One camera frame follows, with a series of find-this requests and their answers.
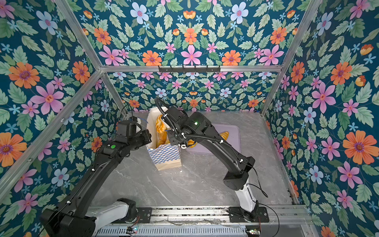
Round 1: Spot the oval golden bread bun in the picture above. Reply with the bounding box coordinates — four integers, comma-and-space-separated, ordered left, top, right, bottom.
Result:
158, 131, 167, 147

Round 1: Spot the checkered paper bread bag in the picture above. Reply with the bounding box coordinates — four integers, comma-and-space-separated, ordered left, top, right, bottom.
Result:
134, 107, 182, 171

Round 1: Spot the lavender plastic tray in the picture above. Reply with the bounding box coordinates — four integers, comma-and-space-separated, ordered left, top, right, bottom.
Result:
186, 124, 241, 155

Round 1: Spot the small round striped bun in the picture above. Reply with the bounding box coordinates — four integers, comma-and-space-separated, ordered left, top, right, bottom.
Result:
187, 140, 197, 148

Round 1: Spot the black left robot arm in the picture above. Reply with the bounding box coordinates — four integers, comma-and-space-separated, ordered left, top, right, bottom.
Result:
39, 116, 152, 237

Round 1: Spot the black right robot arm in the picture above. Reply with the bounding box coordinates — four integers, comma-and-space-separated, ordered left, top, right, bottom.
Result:
155, 97, 258, 214

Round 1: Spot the black hook rail bracket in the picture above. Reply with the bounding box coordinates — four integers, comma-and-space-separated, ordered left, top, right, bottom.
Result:
158, 66, 221, 73

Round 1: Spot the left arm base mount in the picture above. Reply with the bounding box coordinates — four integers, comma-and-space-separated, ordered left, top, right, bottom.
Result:
113, 198, 153, 224

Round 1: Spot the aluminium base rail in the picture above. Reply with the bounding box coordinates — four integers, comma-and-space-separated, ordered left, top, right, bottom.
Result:
69, 205, 314, 227

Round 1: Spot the white perforated cable duct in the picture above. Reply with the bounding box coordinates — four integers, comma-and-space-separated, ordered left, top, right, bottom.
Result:
94, 225, 247, 237

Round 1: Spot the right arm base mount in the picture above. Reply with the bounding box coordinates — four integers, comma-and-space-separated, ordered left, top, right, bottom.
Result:
227, 203, 269, 223

